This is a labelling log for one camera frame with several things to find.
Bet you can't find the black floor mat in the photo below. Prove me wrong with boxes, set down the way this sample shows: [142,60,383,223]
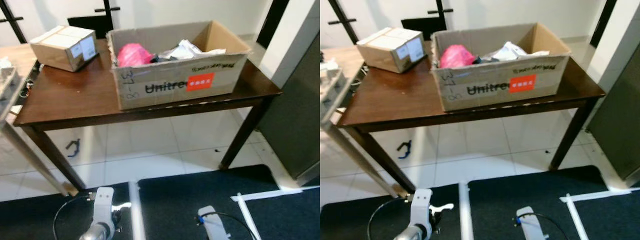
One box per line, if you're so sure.
[0,164,321,240]
[320,165,640,240]

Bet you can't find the light wooden table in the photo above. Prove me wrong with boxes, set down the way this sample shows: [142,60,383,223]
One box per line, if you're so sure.
[320,59,407,199]
[0,54,81,197]

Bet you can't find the dark brown wooden table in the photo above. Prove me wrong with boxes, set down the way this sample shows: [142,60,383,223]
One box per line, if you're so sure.
[336,46,607,194]
[12,39,284,192]

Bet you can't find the large open cardboard box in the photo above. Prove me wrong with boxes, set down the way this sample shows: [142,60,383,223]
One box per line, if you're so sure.
[429,22,572,113]
[106,20,253,111]

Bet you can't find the pink plastic bag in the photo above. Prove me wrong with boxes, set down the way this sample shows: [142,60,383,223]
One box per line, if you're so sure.
[438,44,476,69]
[116,43,155,68]

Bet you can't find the cluttered parts tray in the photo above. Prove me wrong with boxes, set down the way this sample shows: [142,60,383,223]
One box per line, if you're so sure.
[0,56,24,102]
[320,59,347,109]

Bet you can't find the dark grey cabinet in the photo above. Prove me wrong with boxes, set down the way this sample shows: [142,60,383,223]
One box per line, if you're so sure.
[586,44,640,188]
[257,34,321,187]

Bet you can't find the small closed cardboard box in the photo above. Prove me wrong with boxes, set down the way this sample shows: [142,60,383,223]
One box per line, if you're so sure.
[356,27,427,75]
[29,25,100,73]

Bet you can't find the white plastic bag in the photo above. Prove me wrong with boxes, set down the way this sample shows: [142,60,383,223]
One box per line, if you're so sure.
[482,41,551,64]
[157,39,227,62]

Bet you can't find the black panel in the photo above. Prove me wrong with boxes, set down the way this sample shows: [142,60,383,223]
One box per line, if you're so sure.
[401,17,448,42]
[67,14,114,39]

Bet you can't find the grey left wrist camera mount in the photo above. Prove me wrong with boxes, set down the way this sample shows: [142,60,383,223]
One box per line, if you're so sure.
[409,189,434,229]
[93,187,115,229]

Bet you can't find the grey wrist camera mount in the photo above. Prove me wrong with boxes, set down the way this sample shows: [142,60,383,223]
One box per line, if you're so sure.
[93,187,115,229]
[409,189,434,229]
[197,205,231,240]
[514,206,549,240]

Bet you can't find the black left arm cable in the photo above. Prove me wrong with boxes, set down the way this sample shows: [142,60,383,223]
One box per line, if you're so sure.
[366,196,414,240]
[52,193,97,240]

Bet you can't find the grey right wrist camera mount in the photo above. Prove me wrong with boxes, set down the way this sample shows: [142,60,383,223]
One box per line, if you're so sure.
[514,206,549,240]
[197,205,231,240]

